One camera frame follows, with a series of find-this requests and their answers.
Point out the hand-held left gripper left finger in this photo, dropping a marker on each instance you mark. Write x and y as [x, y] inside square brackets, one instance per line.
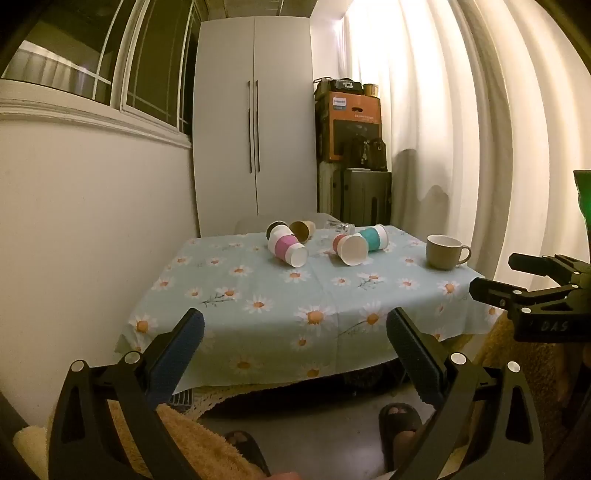
[178, 355]

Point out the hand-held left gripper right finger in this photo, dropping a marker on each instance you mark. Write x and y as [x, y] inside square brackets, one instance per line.
[413, 355]

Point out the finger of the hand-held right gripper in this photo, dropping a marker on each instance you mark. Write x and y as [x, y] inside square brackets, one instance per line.
[496, 291]
[535, 264]

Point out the red banded white cup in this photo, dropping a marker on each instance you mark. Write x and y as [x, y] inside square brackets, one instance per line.
[353, 250]

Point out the teal banded white cup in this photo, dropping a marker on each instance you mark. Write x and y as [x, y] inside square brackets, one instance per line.
[373, 238]

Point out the pink banded white cup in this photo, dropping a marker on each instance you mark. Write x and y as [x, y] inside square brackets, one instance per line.
[287, 245]

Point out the brown cup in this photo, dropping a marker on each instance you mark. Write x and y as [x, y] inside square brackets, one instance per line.
[302, 229]

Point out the yellow fluffy blanket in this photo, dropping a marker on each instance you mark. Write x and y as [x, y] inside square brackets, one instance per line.
[198, 447]
[498, 341]

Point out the beige mug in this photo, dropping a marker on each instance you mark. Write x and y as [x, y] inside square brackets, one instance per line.
[441, 253]

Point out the black slipper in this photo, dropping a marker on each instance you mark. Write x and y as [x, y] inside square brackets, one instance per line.
[247, 450]
[399, 422]

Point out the green plastic piece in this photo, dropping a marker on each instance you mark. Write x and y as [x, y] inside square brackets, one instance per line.
[584, 194]

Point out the floral light blue tablecloth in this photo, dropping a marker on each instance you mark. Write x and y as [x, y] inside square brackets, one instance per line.
[277, 300]

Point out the white curtain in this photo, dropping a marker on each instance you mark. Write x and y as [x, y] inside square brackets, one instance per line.
[461, 138]

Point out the clear drinking glass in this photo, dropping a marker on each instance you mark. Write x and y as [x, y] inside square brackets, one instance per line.
[340, 227]

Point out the grey suitcase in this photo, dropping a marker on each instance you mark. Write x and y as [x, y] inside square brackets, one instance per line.
[364, 198]

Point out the brown handbag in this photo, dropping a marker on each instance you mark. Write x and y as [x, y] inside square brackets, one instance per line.
[374, 152]

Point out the white wardrobe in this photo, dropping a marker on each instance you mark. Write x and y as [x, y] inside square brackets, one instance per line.
[231, 138]

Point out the orange cardboard box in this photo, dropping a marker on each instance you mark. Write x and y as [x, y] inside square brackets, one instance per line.
[355, 113]

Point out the gold tin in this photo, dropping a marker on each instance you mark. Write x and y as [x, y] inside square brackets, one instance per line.
[371, 89]

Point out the black bag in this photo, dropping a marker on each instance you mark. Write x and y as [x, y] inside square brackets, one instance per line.
[339, 86]

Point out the white framed window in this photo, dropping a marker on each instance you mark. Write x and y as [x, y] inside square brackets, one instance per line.
[92, 60]

